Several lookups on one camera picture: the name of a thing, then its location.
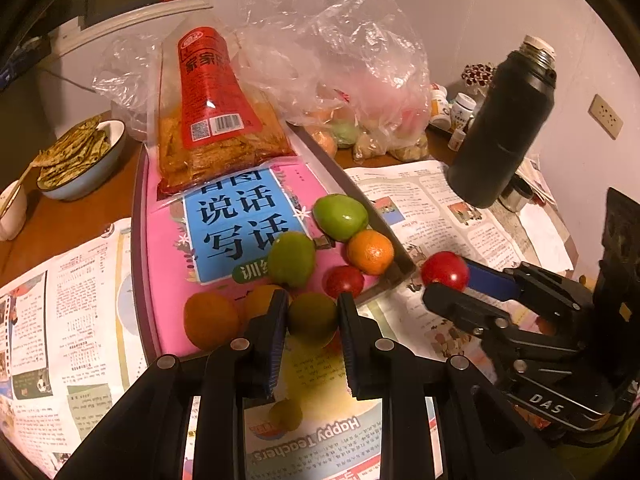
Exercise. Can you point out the wall power outlet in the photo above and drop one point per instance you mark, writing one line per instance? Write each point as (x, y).
(605, 116)

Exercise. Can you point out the blue enamel bowl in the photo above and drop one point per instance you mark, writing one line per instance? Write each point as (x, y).
(95, 175)

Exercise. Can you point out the colourful newspaper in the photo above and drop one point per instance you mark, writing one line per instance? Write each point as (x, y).
(75, 310)

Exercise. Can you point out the large orange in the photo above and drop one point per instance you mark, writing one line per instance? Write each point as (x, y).
(210, 320)

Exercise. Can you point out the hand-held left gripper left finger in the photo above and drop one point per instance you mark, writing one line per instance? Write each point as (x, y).
(275, 355)

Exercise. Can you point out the red and white ornament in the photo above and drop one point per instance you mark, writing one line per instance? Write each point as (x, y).
(477, 72)

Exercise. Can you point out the small steel cup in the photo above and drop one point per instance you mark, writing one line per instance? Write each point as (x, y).
(515, 192)

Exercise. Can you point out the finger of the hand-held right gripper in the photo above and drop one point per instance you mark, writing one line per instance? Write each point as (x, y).
(465, 307)
(492, 280)

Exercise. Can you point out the small olive-green fruit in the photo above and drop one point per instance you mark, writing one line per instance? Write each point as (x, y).
(285, 414)
(312, 317)

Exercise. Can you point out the clear plastic bag of produce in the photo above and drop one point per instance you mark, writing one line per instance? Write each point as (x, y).
(350, 60)

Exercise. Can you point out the red cherry tomato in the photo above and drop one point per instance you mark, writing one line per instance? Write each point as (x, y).
(442, 267)
(345, 280)

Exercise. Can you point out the stack of white papers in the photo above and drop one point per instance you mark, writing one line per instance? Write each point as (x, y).
(542, 230)

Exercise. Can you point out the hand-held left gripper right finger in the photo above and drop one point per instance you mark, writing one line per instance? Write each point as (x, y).
(350, 360)

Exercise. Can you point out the white framed cabinet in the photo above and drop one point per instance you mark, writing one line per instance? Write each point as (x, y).
(140, 15)

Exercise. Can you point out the crumpled empty clear plastic bag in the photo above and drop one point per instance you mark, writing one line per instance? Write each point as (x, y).
(125, 70)

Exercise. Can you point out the green jujube fruit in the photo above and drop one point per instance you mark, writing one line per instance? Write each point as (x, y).
(341, 215)
(292, 259)

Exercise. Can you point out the grey shallow cardboard box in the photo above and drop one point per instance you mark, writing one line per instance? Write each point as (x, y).
(139, 240)

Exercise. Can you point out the small white bowl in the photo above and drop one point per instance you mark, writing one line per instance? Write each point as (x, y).
(12, 220)

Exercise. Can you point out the orange tangerine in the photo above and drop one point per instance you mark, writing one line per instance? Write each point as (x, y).
(370, 252)
(257, 302)

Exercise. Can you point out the black thermos bottle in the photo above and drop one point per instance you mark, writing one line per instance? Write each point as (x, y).
(500, 130)

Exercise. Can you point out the red label snack packet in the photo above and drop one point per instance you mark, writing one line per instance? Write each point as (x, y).
(210, 85)

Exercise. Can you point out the pink and blue book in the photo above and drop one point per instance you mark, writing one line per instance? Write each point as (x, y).
(165, 260)

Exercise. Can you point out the stack of flat pancakes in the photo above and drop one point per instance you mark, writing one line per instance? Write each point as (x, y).
(75, 152)

